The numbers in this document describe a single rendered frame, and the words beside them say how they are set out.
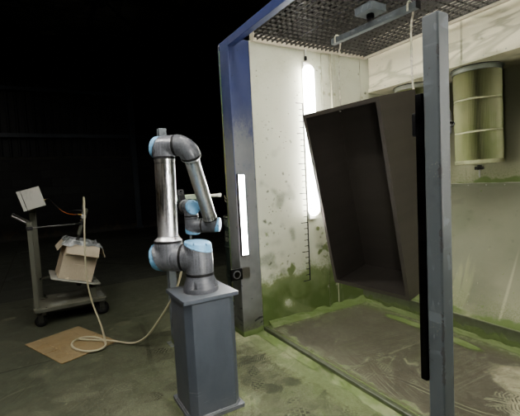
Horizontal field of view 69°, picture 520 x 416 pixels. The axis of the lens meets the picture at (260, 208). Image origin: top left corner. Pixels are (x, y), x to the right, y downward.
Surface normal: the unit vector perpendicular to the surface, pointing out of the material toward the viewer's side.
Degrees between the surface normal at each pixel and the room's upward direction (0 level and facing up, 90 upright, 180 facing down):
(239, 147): 90
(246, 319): 90
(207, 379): 90
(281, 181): 90
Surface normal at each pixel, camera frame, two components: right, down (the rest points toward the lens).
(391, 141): 0.58, 0.03
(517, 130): -0.86, 0.08
